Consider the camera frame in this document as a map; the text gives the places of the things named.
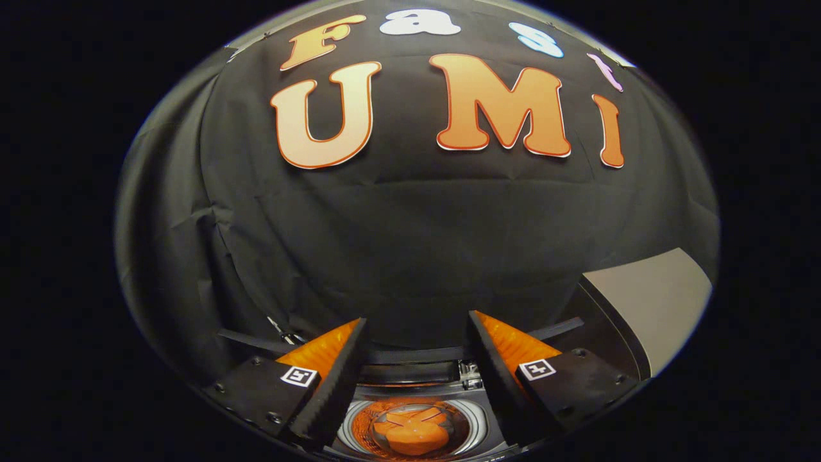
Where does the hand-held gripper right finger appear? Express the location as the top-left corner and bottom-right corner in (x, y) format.
(465, 309), (641, 448)

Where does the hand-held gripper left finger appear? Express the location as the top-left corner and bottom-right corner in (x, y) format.
(205, 316), (371, 449)

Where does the dark washing machine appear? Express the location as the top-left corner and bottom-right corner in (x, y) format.
(215, 314), (588, 461)

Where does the yellow polo shirt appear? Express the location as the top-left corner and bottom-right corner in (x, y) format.
(369, 404), (453, 457)

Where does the black backdrop cloth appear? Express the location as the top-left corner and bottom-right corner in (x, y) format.
(115, 0), (719, 392)

